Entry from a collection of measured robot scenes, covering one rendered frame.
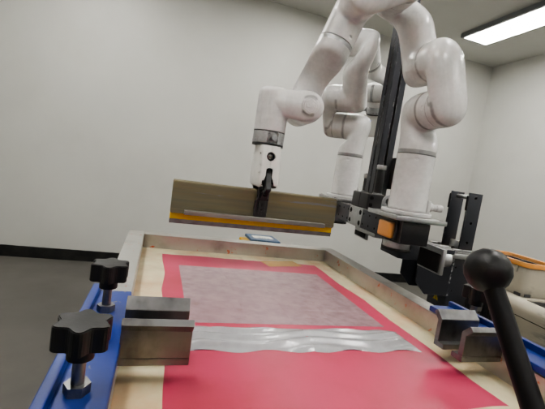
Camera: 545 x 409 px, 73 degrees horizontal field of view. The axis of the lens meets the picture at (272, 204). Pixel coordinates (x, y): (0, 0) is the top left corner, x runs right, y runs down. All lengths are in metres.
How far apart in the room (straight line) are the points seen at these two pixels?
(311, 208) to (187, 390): 0.60
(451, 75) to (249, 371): 0.75
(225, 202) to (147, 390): 0.52
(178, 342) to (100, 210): 3.78
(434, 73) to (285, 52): 3.58
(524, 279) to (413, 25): 0.90
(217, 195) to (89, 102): 3.38
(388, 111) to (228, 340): 0.89
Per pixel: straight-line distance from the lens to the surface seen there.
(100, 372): 0.38
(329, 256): 1.08
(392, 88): 1.24
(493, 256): 0.26
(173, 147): 4.09
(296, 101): 0.88
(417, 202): 0.99
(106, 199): 4.15
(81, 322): 0.33
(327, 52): 0.94
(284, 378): 0.49
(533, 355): 0.65
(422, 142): 1.00
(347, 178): 1.38
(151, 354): 0.43
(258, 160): 0.87
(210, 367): 0.49
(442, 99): 0.95
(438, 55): 0.96
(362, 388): 0.51
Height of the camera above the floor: 1.19
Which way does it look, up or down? 5 degrees down
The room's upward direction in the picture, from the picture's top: 9 degrees clockwise
